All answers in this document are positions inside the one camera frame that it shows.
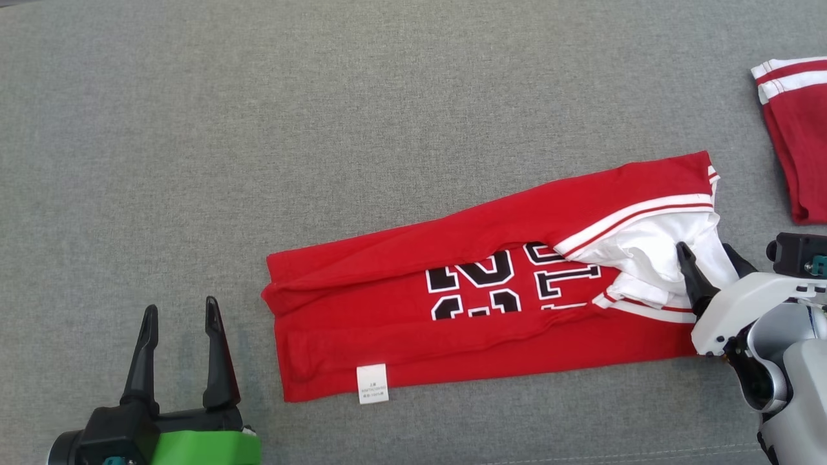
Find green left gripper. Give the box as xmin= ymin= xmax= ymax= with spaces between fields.
xmin=48 ymin=295 xmax=263 ymax=465

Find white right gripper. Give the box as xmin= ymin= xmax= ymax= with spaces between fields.
xmin=675 ymin=242 xmax=827 ymax=358

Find red shorts with white stripe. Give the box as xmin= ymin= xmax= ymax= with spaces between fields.
xmin=751 ymin=56 xmax=827 ymax=225

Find red jersey with white sleeves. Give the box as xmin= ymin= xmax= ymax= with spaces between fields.
xmin=261 ymin=150 xmax=740 ymax=404

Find grey fabric sofa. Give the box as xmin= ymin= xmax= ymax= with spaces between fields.
xmin=0 ymin=0 xmax=827 ymax=465

